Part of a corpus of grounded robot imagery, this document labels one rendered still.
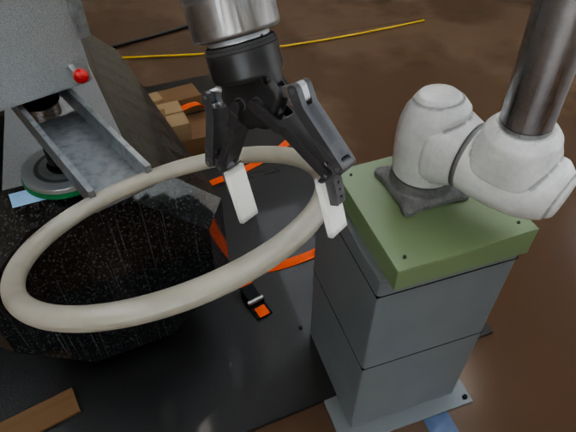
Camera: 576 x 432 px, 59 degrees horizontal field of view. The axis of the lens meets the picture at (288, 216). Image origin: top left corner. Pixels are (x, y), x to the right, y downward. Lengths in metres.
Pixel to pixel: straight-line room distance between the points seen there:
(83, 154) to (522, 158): 0.86
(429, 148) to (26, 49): 0.86
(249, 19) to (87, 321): 0.35
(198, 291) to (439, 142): 0.73
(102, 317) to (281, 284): 1.64
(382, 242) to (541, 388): 1.12
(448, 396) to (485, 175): 1.07
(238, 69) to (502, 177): 0.70
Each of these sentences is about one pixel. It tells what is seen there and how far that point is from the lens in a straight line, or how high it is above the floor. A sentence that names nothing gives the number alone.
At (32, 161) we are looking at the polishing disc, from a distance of 1.50.
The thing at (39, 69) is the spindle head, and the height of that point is 1.21.
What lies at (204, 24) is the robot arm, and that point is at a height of 1.53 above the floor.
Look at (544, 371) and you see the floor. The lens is 2.19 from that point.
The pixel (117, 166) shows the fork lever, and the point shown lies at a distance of 1.06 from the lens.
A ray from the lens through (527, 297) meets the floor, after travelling 2.38.
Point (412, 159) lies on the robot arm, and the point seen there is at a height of 1.02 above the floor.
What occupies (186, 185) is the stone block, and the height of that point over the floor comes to 0.70.
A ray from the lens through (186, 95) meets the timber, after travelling 3.19.
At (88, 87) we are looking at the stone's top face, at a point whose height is 0.84.
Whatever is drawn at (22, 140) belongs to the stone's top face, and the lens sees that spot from 1.71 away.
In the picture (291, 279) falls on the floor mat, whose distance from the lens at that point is 2.19.
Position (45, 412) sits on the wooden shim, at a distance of 2.04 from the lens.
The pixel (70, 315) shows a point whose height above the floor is 1.27.
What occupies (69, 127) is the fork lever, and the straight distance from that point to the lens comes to 1.22.
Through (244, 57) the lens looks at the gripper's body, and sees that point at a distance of 0.50.
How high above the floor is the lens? 1.72
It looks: 44 degrees down
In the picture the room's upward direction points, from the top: straight up
